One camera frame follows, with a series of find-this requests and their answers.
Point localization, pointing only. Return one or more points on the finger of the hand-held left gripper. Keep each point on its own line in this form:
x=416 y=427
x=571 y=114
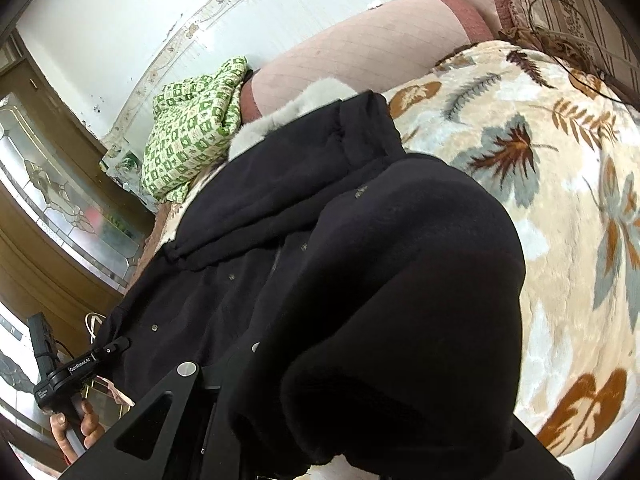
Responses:
x=112 y=347

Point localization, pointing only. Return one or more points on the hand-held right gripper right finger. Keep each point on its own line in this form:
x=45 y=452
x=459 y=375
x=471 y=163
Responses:
x=547 y=465

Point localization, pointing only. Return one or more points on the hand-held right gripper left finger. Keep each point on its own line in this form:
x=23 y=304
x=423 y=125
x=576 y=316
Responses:
x=192 y=385

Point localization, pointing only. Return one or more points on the black coat with fur collar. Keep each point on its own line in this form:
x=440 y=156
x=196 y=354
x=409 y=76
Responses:
x=350 y=260

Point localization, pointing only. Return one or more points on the person's left hand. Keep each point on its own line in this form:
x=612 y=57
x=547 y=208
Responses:
x=92 y=425

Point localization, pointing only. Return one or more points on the wooden door with patterned glass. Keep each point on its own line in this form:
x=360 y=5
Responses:
x=60 y=210

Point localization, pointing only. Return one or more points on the floral pillow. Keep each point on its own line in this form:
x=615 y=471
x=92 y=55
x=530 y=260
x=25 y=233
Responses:
x=122 y=167

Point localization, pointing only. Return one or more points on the green patterned cloth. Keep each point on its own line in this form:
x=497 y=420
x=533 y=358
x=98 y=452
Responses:
x=190 y=135

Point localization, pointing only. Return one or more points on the leaf print plush blanket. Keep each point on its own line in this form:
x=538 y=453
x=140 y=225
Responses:
x=550 y=160

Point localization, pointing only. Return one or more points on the striped floral sofa cushion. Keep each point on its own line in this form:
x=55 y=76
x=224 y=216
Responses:
x=565 y=0

